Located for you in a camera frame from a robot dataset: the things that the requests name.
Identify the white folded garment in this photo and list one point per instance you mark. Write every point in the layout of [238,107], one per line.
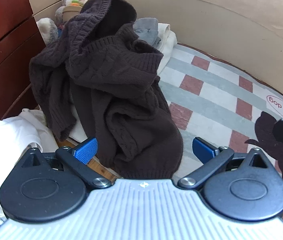
[167,42]

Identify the white crumpled cloth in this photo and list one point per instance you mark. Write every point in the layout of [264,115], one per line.
[9,140]

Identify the checked printed blanket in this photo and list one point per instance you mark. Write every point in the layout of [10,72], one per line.
[219,87]

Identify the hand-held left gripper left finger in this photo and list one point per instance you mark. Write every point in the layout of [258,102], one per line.
[86,151]

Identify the grey folded garment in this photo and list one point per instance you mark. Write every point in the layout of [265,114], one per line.
[146,28]

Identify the dark brown knitted sweater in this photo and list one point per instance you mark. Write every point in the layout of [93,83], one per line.
[111,80]

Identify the red-brown wooden nightstand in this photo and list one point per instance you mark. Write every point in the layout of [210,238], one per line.
[4,42]

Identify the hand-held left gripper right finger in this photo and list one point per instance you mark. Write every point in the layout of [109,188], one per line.
[202,150]

